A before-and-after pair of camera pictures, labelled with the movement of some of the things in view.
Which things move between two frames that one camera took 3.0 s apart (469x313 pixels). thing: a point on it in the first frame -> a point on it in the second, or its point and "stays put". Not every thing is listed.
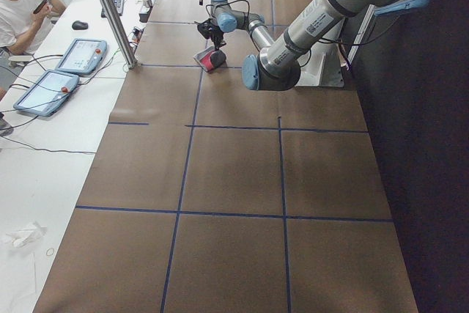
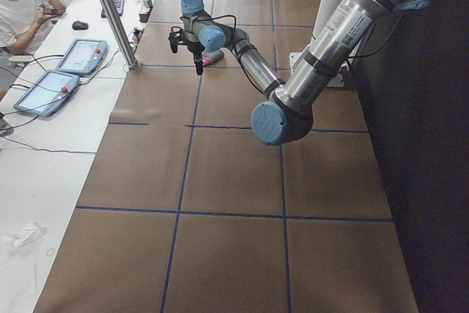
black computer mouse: x=78 y=25 stays put
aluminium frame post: x=115 y=14 stays put
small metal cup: x=146 y=1 stays put
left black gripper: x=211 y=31 -> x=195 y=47
